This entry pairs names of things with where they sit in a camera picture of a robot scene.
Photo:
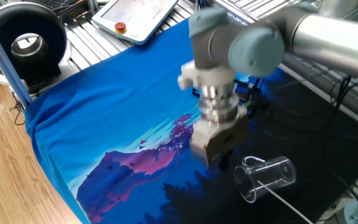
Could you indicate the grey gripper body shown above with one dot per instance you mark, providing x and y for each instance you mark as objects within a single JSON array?
[{"x": 219, "y": 143}]

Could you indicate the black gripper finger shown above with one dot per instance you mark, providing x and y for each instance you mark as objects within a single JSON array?
[{"x": 225, "y": 161}]

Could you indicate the clear glass cup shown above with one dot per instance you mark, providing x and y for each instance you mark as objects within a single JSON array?
[{"x": 259, "y": 180}]

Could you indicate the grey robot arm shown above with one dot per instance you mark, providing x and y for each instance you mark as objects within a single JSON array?
[{"x": 256, "y": 53}]

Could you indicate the black metal cup rack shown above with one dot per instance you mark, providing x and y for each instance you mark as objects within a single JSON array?
[{"x": 253, "y": 90}]

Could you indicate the white zip tie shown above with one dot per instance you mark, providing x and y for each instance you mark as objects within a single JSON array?
[{"x": 284, "y": 202}]

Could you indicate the blue landscape print cloth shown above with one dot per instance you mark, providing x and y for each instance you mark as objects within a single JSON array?
[{"x": 104, "y": 124}]

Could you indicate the white teach pendant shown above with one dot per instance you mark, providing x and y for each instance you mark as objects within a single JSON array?
[{"x": 126, "y": 28}]

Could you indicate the black keyboard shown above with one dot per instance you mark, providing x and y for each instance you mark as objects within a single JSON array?
[{"x": 56, "y": 3}]

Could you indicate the aluminium frame post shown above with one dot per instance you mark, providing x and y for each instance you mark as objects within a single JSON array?
[{"x": 2, "y": 62}]

